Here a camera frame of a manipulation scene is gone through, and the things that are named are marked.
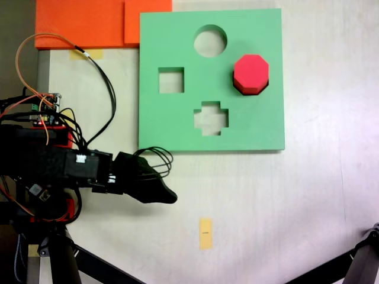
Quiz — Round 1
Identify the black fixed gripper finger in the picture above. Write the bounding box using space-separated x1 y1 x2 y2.
127 176 178 205

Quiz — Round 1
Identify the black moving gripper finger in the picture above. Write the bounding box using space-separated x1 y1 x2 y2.
117 151 163 179

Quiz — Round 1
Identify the red octagonal pillar block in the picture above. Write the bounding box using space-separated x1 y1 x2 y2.
232 53 271 96

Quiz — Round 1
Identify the orange flat block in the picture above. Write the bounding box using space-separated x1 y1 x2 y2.
34 0 173 50

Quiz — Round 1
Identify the yellow tape marker strip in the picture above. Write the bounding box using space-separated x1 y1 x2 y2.
198 217 214 251

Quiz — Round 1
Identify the small yellow tape piece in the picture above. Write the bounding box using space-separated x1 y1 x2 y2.
60 109 75 128

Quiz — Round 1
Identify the black circuit board with chip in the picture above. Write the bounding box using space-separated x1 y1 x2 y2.
25 182 52 203

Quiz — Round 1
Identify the black and red clamp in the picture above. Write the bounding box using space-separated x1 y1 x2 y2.
0 124 74 149

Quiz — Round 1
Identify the circuit board with green terminal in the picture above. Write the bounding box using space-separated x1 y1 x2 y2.
31 92 63 127

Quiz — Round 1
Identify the wide yellow tape piece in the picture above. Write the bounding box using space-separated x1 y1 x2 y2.
69 48 104 60

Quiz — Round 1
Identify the green shape sorter board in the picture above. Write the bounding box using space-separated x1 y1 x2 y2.
137 8 286 154

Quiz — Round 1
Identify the notched black tripod leg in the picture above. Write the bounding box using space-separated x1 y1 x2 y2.
284 222 379 284

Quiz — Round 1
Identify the black gripper wire loop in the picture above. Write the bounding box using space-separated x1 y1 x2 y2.
132 146 175 180

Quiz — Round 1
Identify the red printed base mount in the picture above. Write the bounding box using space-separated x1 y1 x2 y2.
28 198 76 223

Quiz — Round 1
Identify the black arm wire loop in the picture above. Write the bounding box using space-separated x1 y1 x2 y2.
58 107 89 152

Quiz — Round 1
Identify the long thin black cable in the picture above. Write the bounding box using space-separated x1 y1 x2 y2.
73 44 117 149

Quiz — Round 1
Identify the red and orange wire bundle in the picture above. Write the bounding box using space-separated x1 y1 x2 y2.
0 174 73 222

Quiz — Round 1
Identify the black usb cable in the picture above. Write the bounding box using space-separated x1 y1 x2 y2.
0 113 40 122

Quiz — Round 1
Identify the braided grey cable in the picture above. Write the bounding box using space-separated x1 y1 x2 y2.
12 232 28 283

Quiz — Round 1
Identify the thin orange wire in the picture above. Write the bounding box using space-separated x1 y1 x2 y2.
15 33 78 146

